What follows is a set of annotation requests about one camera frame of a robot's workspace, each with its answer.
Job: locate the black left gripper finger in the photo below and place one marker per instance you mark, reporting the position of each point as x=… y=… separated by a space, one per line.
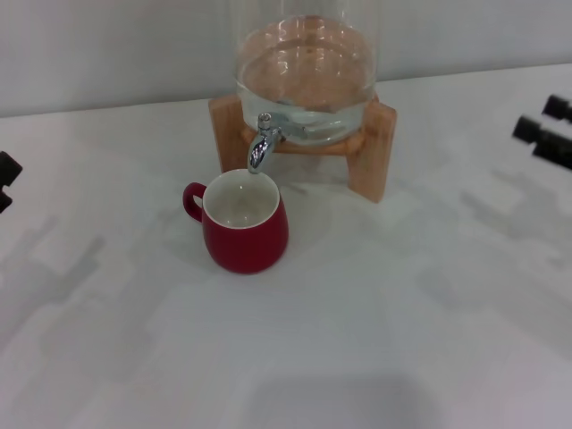
x=4 y=200
x=9 y=167

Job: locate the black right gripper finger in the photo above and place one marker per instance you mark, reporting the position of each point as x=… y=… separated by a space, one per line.
x=549 y=143
x=558 y=107

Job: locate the red ceramic cup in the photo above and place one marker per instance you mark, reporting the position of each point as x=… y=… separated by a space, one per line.
x=246 y=246

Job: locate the chrome faucet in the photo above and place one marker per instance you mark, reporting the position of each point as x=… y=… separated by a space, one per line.
x=259 y=152

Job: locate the wooden dispenser stand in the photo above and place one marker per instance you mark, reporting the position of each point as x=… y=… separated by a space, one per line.
x=375 y=156

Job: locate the glass water dispenser jar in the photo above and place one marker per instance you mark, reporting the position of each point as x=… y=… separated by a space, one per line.
x=308 y=67

